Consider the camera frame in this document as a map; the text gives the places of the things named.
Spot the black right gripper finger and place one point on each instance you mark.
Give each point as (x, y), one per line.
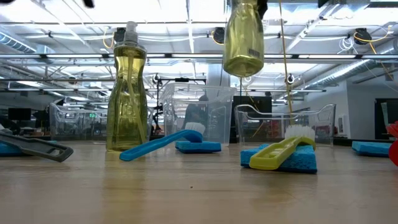
(262, 7)

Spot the yellow dish soap pump bottle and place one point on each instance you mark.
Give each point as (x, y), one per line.
(244, 40)
(127, 109)

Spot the lime green dish brush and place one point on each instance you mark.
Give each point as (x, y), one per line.
(273, 157)

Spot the blue cellulose sponge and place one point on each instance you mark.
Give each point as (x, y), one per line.
(301, 161)
(370, 148)
(202, 147)
(7, 150)

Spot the grey dish brush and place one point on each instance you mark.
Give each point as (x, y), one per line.
(37, 147)

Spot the blue dish brush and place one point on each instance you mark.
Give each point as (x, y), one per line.
(149, 146)

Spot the red dish brush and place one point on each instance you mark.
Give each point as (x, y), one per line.
(394, 152)

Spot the small black ceiling reel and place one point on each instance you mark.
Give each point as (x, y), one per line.
(156, 78)
(290, 79)

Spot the black monitor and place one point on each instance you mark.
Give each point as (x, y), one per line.
(258, 101)
(19, 114)

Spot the tall clear plastic bin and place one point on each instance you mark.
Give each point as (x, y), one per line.
(217, 118)

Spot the low clear plastic bin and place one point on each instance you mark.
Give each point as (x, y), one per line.
(323, 124)
(77, 124)

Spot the person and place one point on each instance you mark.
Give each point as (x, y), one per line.
(196, 113)

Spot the silver ventilation duct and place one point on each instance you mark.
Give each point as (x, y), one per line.
(339, 74)
(15, 42)

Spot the white wall-mounted box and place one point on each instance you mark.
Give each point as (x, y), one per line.
(341, 124)

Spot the black aluminium table frame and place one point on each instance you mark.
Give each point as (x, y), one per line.
(345, 142)

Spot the black wall screen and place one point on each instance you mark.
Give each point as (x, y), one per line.
(378, 124)

